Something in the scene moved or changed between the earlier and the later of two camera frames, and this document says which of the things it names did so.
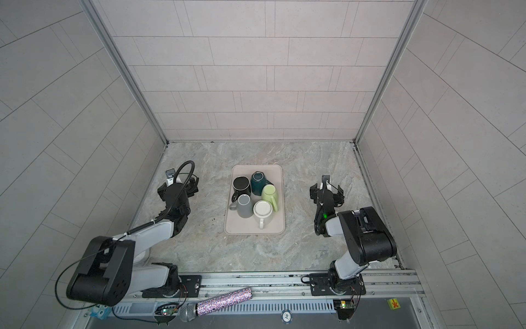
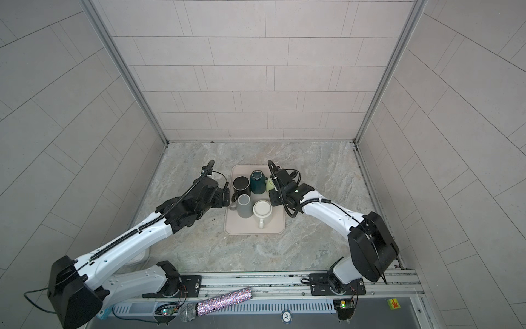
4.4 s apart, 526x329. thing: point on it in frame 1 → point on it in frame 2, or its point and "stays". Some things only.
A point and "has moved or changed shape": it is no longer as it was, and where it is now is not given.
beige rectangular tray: x=236 y=225 stays
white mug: x=263 y=210 stays
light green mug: x=270 y=194 has moved or changed shape
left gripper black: x=191 y=192 → x=221 y=201
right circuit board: x=344 y=308 stays
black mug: x=241 y=186 stays
